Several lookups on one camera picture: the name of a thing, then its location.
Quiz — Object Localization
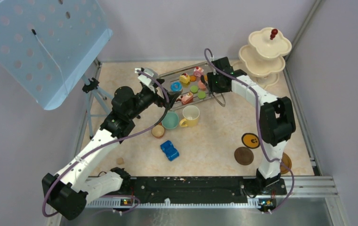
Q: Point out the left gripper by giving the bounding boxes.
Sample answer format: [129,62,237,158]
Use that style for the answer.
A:
[128,78,181,120]

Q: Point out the black-tipped metal tongs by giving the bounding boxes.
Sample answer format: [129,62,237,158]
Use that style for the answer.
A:
[200,74,227,107]

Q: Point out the pink strawberry cake slice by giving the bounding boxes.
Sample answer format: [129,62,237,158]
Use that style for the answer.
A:
[180,92,194,105]

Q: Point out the pink dome cupcake toy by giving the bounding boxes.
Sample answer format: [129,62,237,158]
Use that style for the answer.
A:
[197,80,207,91]

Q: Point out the yellow cake slice toy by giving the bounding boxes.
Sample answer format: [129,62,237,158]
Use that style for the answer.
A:
[179,73,190,84]

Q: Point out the pink swirl roll cake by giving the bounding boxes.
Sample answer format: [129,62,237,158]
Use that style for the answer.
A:
[193,66,204,78]

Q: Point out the stainless steel tray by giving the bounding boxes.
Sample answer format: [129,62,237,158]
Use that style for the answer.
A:
[160,61,213,111]

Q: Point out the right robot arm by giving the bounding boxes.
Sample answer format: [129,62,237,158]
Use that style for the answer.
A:
[207,57,296,194]

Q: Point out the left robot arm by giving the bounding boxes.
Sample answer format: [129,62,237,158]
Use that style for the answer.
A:
[41,86,181,220]

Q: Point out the blue frosted donut toy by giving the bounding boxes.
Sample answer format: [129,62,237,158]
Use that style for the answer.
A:
[170,81,183,93]

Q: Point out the green macaron lower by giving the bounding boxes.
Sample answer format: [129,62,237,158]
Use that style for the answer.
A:
[197,91,206,99]

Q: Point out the green macaron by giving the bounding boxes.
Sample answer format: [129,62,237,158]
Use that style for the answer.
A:
[190,85,199,94]
[197,91,206,99]

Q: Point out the green macaron upper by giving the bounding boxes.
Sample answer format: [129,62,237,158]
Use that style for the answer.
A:
[190,85,199,94]

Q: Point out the teal cup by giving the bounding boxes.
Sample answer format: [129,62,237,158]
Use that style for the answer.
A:
[162,112,179,129]

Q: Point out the yellow mug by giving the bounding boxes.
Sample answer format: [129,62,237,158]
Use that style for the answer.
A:
[179,105,200,127]

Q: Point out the orange swirl cookie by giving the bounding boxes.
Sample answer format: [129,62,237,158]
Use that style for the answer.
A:
[190,75,196,82]

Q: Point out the small brown teacup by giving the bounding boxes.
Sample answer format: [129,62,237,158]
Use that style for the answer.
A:
[151,125,165,138]

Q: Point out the blue toy car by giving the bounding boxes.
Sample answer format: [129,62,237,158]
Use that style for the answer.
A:
[160,140,179,161]

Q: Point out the cream three-tier dessert stand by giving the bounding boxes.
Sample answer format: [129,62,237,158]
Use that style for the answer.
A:
[238,27,292,89]

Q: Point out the black yellow smiley coaster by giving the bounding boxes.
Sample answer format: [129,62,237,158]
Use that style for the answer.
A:
[242,133,260,149]

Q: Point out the dark brown round coaster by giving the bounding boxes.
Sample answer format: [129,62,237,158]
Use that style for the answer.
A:
[234,147,254,166]

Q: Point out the small wooden block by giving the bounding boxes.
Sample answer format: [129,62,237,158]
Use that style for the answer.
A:
[116,157,124,165]

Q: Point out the light brown wooden coaster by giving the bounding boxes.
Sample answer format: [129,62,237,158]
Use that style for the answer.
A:
[280,153,292,175]

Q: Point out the blue perforated music stand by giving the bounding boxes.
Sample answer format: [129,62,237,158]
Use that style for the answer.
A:
[0,0,113,110]

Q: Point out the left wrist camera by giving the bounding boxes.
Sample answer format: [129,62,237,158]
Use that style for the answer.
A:
[135,68,159,93]

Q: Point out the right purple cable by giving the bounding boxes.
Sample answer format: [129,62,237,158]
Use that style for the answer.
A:
[203,48,295,214]

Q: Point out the purple cable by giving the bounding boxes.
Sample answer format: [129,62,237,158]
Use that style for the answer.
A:
[41,70,171,218]
[203,48,295,214]

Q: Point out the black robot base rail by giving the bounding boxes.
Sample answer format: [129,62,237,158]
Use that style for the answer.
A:
[116,176,288,204]

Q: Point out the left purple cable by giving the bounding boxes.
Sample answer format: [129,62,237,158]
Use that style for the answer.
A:
[41,70,171,218]

